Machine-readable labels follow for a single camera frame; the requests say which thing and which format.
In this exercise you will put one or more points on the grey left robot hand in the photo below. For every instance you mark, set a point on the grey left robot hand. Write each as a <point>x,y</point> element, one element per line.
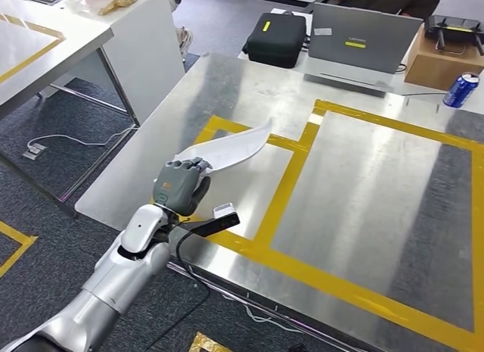
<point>176,186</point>

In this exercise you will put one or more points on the white curved plastic part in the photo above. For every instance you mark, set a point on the white curved plastic part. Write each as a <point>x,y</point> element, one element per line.
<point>234,146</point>

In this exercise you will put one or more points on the steel workbench table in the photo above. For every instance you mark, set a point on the steel workbench table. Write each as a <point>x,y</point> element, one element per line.
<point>359,199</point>

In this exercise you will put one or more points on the person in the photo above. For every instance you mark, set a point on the person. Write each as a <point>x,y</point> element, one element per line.
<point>185,39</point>
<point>396,1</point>

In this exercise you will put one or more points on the yellow floor tape marking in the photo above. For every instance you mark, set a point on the yellow floor tape marking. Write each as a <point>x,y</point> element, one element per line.
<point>204,342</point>
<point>32,238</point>

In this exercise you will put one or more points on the white power strip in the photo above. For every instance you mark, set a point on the white power strip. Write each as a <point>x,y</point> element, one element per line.
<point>35,150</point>

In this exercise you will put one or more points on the black zip case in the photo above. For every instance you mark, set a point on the black zip case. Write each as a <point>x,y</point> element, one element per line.
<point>276,41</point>

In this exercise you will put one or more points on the crumpled plastic bag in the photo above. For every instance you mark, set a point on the crumpled plastic bag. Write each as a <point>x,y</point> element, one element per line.
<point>113,1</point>

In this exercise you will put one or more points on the steel side table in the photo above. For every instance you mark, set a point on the steel side table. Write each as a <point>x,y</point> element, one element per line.
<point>56,44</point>

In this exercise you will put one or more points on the grey laptop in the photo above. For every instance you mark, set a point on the grey laptop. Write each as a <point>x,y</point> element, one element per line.
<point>363,44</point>

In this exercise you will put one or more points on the white desk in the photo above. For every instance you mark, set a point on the white desk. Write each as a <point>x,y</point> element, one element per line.
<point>415,89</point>

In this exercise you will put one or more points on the brown cardboard box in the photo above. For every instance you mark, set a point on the brown cardboard box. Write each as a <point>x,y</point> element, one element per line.
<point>427,64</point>

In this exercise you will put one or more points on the blue drink can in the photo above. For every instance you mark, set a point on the blue drink can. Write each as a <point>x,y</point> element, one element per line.
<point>459,90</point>

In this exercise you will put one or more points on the black wifi router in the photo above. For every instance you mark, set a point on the black wifi router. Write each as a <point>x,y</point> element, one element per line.
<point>454,28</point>

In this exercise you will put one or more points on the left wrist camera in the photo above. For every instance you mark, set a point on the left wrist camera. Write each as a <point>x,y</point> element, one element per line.
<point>223,222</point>

